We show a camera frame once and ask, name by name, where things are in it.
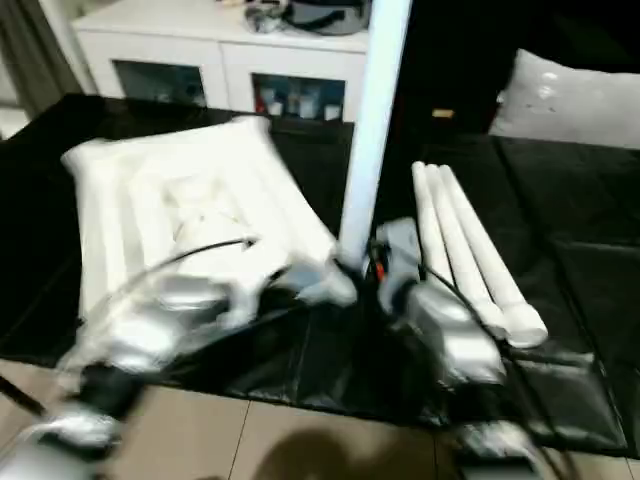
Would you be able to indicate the white plastic table leg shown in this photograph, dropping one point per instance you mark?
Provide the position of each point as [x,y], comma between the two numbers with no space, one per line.
[458,250]
[495,260]
[428,215]
[375,120]

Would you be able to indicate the white plastic table top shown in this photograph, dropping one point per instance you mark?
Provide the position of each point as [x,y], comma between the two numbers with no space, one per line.
[180,190]

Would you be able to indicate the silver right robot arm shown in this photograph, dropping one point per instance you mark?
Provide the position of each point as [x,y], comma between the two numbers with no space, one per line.
[455,340]

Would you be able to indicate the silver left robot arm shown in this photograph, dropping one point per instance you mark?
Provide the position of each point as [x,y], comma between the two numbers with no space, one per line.
[120,350]

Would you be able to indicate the small yellow tag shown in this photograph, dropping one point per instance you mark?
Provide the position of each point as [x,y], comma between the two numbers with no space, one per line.
[441,114]

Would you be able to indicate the black work mat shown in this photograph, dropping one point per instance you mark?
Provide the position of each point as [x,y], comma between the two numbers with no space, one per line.
[580,240]

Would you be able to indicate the white cabinet with glass doors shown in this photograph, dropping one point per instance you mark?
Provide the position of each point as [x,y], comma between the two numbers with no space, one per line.
[200,55]

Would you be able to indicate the grey black bag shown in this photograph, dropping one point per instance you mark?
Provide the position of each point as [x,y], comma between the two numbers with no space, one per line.
[315,14]

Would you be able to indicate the grey pillow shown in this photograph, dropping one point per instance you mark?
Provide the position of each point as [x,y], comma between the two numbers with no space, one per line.
[570,100]

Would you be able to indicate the grey curtain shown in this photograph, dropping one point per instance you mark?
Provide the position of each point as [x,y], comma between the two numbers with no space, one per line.
[35,55]

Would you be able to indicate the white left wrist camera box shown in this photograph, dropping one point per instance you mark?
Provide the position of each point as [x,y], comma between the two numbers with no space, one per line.
[260,285]

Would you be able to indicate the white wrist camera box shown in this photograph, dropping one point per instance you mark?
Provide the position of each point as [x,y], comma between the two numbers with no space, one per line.
[395,255]
[260,285]

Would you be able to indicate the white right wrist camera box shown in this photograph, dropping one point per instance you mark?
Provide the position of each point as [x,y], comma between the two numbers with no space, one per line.
[395,255]

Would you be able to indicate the black work table frame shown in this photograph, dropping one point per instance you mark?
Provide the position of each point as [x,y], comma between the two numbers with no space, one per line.
[18,395]

